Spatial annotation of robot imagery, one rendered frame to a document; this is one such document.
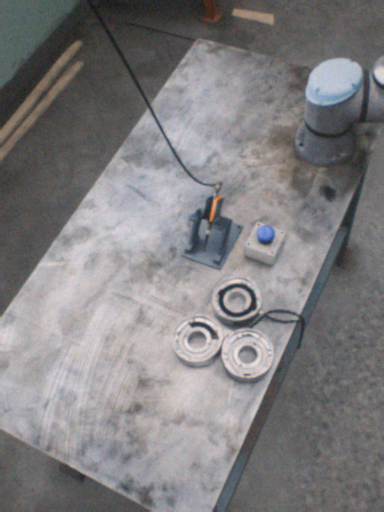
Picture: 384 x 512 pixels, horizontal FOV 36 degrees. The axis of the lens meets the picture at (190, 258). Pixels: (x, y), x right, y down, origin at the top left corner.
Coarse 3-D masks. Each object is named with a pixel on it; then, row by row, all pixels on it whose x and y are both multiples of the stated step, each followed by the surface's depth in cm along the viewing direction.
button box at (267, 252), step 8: (256, 224) 132; (264, 224) 131; (256, 232) 130; (280, 232) 130; (248, 240) 130; (256, 240) 129; (272, 240) 129; (280, 240) 129; (248, 248) 129; (256, 248) 128; (264, 248) 128; (272, 248) 128; (280, 248) 130; (248, 256) 132; (256, 256) 131; (264, 256) 129; (272, 256) 127; (272, 264) 130
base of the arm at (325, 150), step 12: (300, 132) 143; (312, 132) 138; (348, 132) 138; (300, 144) 146; (312, 144) 140; (324, 144) 139; (336, 144) 139; (348, 144) 140; (300, 156) 146; (312, 156) 142; (324, 156) 141; (336, 156) 143; (348, 156) 143
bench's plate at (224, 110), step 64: (192, 64) 167; (256, 64) 164; (192, 128) 154; (256, 128) 152; (128, 192) 145; (192, 192) 143; (256, 192) 142; (320, 192) 140; (64, 256) 137; (128, 256) 136; (320, 256) 131; (0, 320) 130; (64, 320) 129; (128, 320) 127; (0, 384) 122; (64, 384) 121; (128, 384) 120; (192, 384) 119; (256, 384) 117; (64, 448) 114; (128, 448) 113; (192, 448) 112
